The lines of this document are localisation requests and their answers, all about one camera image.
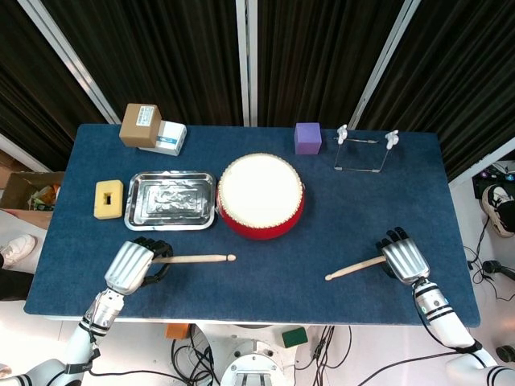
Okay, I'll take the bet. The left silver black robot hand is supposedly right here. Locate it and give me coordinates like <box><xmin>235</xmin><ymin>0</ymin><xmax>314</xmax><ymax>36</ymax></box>
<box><xmin>103</xmin><ymin>236</ymin><xmax>174</xmax><ymax>297</ymax></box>

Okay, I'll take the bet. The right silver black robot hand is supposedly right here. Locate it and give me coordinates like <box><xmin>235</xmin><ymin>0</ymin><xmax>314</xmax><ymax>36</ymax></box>
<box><xmin>376</xmin><ymin>227</ymin><xmax>431</xmax><ymax>285</ymax></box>

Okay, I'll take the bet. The wooden drumstick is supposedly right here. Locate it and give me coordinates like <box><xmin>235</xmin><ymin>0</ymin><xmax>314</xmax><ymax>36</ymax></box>
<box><xmin>152</xmin><ymin>253</ymin><xmax>237</xmax><ymax>265</ymax></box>
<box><xmin>324</xmin><ymin>256</ymin><xmax>387</xmax><ymax>281</ymax></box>

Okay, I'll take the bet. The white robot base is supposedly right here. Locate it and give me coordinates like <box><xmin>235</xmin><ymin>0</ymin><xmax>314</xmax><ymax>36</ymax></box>
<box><xmin>199</xmin><ymin>323</ymin><xmax>307</xmax><ymax>386</ymax></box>

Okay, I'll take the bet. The shiny metal tray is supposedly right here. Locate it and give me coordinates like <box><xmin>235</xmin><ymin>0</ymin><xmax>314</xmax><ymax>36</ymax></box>
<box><xmin>123</xmin><ymin>171</ymin><xmax>217</xmax><ymax>232</ymax></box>

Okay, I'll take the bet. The red drum with white skin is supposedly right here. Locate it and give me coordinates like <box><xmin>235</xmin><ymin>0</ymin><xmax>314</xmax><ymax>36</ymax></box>
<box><xmin>216</xmin><ymin>152</ymin><xmax>307</xmax><ymax>241</ymax></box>

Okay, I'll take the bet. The yellow sponge block with hole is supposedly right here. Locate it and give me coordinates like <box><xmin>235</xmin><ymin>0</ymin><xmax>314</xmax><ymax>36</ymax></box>
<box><xmin>94</xmin><ymin>179</ymin><xmax>124</xmax><ymax>220</ymax></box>

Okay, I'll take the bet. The orange block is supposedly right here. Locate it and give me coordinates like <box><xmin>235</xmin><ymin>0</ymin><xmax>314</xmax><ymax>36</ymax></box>
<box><xmin>165</xmin><ymin>323</ymin><xmax>190</xmax><ymax>339</ymax></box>

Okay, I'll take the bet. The black and white sneaker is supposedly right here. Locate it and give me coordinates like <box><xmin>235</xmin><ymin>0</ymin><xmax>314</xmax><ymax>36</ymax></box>
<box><xmin>480</xmin><ymin>184</ymin><xmax>515</xmax><ymax>237</ymax></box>

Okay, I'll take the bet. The dark trouser leg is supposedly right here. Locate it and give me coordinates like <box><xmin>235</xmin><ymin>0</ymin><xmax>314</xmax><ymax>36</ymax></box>
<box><xmin>0</xmin><ymin>268</ymin><xmax>36</xmax><ymax>302</ymax></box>

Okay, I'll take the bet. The blue table cloth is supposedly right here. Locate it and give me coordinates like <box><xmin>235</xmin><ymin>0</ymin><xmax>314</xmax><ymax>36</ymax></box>
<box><xmin>23</xmin><ymin>123</ymin><xmax>482</xmax><ymax>327</ymax></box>

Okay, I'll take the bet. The open cardboard box with clutter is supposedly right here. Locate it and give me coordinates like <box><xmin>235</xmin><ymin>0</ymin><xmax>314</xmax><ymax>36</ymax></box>
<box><xmin>0</xmin><ymin>171</ymin><xmax>65</xmax><ymax>220</ymax></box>

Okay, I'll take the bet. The green block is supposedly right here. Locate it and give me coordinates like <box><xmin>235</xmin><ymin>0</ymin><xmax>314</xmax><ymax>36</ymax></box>
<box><xmin>281</xmin><ymin>326</ymin><xmax>309</xmax><ymax>349</ymax></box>

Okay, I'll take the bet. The white and blue carton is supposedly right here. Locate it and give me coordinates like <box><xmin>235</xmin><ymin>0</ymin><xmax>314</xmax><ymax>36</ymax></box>
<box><xmin>138</xmin><ymin>119</ymin><xmax>188</xmax><ymax>157</ymax></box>

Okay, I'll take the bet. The brown cardboard box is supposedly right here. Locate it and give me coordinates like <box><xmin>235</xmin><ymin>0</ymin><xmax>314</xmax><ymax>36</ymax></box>
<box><xmin>118</xmin><ymin>103</ymin><xmax>163</xmax><ymax>149</ymax></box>

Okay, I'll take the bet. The purple foam cube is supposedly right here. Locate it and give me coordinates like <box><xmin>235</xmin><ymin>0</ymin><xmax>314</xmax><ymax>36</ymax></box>
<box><xmin>294</xmin><ymin>122</ymin><xmax>324</xmax><ymax>156</ymax></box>

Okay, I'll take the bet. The black pleated curtain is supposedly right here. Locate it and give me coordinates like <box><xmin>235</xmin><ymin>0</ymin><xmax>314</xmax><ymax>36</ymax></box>
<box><xmin>0</xmin><ymin>0</ymin><xmax>515</xmax><ymax>182</ymax></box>

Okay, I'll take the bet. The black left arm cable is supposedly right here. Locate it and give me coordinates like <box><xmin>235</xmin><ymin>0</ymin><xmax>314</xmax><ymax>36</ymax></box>
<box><xmin>86</xmin><ymin>337</ymin><xmax>190</xmax><ymax>386</ymax></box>

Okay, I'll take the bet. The black floor cable bundle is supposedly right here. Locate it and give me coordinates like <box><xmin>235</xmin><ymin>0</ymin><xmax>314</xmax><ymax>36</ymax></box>
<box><xmin>295</xmin><ymin>325</ymin><xmax>353</xmax><ymax>386</ymax></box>
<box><xmin>171</xmin><ymin>323</ymin><xmax>221</xmax><ymax>386</ymax></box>

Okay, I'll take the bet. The aluminium frame post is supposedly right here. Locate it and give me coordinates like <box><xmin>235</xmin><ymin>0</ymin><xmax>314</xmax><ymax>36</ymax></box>
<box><xmin>18</xmin><ymin>0</ymin><xmax>122</xmax><ymax>125</ymax></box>
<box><xmin>235</xmin><ymin>0</ymin><xmax>258</xmax><ymax>128</ymax></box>
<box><xmin>348</xmin><ymin>0</ymin><xmax>422</xmax><ymax>129</ymax></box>
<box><xmin>448</xmin><ymin>136</ymin><xmax>515</xmax><ymax>189</ymax></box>
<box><xmin>0</xmin><ymin>132</ymin><xmax>49</xmax><ymax>173</ymax></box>

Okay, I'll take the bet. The metal wire stand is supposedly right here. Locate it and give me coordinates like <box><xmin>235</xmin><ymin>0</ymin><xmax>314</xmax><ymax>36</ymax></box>
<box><xmin>333</xmin><ymin>125</ymin><xmax>400</xmax><ymax>175</ymax></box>

